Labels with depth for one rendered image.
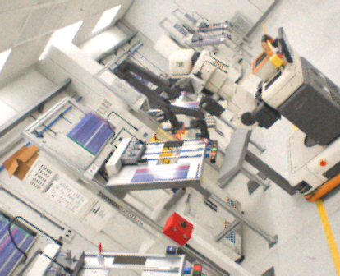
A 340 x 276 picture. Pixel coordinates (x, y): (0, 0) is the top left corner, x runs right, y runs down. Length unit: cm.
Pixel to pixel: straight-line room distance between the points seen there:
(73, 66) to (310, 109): 458
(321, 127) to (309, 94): 24
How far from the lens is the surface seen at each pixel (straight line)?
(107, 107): 421
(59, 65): 642
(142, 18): 1074
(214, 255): 251
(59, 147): 296
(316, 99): 237
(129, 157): 306
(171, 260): 205
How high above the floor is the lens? 141
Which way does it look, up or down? 8 degrees down
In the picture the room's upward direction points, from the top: 53 degrees counter-clockwise
